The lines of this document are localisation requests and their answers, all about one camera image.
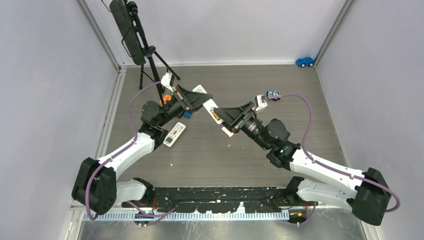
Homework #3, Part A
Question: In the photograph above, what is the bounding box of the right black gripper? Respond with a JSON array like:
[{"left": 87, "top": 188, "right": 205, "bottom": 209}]
[{"left": 213, "top": 101, "right": 271, "bottom": 151}]

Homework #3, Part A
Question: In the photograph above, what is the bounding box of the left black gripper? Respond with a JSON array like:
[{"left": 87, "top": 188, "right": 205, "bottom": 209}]
[{"left": 157, "top": 85, "right": 212, "bottom": 128}]

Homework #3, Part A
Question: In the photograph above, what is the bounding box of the long white remote control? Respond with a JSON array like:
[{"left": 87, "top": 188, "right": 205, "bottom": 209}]
[{"left": 192, "top": 84, "right": 223, "bottom": 125}]

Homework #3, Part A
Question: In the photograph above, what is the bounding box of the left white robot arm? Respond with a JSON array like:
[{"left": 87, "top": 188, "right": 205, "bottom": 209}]
[{"left": 71, "top": 84, "right": 213, "bottom": 221}]

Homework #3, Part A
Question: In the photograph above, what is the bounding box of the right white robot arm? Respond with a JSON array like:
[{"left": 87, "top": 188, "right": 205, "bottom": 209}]
[{"left": 213, "top": 102, "right": 394, "bottom": 226}]

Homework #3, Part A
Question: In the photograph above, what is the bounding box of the short white remote control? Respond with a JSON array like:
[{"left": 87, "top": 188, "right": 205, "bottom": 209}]
[{"left": 163, "top": 122, "right": 186, "bottom": 147}]

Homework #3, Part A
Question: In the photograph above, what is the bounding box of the blue lego brick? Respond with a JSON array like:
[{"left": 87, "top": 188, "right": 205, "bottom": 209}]
[{"left": 183, "top": 111, "right": 192, "bottom": 119}]

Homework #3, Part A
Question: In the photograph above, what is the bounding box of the orange toy block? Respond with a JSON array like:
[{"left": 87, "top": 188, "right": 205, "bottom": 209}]
[{"left": 159, "top": 94, "right": 172, "bottom": 106}]

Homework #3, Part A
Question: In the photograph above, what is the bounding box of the small blue robot toy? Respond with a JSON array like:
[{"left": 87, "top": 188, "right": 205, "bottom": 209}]
[{"left": 266, "top": 90, "right": 281, "bottom": 101}]

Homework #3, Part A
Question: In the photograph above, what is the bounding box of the black tripod stand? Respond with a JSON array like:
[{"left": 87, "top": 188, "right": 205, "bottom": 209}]
[{"left": 125, "top": 0, "right": 181, "bottom": 99}]

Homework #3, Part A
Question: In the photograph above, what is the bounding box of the blue toy car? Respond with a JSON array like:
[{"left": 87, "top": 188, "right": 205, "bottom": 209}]
[{"left": 295, "top": 57, "right": 315, "bottom": 68}]

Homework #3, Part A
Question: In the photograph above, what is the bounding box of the black light panel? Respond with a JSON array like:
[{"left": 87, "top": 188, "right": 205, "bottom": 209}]
[{"left": 109, "top": 0, "right": 146, "bottom": 66}]

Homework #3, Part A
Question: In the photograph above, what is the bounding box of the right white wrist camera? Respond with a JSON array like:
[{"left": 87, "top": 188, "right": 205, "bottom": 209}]
[{"left": 255, "top": 94, "right": 268, "bottom": 113}]

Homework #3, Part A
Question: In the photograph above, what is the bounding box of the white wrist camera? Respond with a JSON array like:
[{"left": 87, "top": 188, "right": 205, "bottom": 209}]
[
  {"left": 160, "top": 72, "right": 175, "bottom": 93},
  {"left": 255, "top": 94, "right": 268, "bottom": 113}
]

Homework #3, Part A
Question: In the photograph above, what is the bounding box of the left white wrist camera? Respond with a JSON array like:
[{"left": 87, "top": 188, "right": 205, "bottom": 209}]
[{"left": 160, "top": 72, "right": 175, "bottom": 93}]

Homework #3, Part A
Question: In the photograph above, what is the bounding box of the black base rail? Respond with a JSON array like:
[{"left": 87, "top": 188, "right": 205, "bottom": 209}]
[{"left": 122, "top": 186, "right": 314, "bottom": 214}]

